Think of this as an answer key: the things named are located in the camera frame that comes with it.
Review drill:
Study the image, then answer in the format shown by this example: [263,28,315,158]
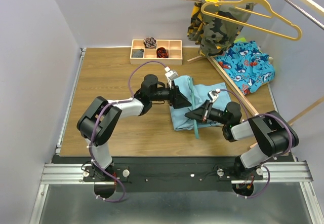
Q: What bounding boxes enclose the blue shark print shorts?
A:
[214,41,275,95]

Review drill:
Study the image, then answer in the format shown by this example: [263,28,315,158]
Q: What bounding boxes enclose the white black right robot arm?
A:
[185,100,299,179]

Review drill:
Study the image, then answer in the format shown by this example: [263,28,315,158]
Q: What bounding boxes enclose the aluminium front frame rail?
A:
[30,157,323,223]

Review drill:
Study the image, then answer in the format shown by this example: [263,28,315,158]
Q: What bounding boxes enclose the grey rolled sock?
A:
[132,49,144,58]

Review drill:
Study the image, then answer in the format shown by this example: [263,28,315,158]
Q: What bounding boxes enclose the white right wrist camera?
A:
[207,88,221,104]

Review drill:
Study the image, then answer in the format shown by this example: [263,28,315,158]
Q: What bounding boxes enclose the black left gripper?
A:
[150,81,192,109]

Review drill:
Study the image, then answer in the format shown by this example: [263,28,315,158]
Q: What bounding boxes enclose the camouflage shorts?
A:
[187,0,250,57]

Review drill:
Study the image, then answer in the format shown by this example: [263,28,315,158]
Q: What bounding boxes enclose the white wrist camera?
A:
[207,88,221,104]
[164,66,179,89]

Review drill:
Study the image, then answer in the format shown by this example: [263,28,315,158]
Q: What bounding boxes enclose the light blue trousers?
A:
[170,76,231,131]

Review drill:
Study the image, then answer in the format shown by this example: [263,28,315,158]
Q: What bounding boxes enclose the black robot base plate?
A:
[82,157,263,196]

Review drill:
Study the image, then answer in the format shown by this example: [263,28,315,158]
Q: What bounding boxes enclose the patterned pink black sock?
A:
[143,37,157,49]

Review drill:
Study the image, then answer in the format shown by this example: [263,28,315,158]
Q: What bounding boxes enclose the aluminium table edge rail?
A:
[54,47,87,155]

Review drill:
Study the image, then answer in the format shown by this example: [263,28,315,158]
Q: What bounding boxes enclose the metal hanging rod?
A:
[284,0,323,30]

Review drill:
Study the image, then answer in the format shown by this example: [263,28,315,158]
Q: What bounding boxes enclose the teal plastic hanger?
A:
[188,77,199,139]

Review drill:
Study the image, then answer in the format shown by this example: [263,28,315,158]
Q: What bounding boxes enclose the yellow plastic hanger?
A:
[200,0,303,42]

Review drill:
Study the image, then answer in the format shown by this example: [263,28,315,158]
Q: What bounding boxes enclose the wooden compartment tray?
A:
[129,39,183,65]

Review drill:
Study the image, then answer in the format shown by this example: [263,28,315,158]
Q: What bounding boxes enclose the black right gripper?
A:
[185,99,229,125]

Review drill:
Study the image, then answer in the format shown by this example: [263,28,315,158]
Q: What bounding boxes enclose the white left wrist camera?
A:
[164,66,179,89]

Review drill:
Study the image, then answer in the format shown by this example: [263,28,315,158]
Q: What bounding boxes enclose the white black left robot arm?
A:
[76,74,191,181]

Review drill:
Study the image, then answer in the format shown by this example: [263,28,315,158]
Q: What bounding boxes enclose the orange black rolled sock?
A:
[156,47,169,58]

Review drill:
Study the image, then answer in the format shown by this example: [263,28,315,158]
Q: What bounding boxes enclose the wooden clothes rack frame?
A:
[187,0,323,126]

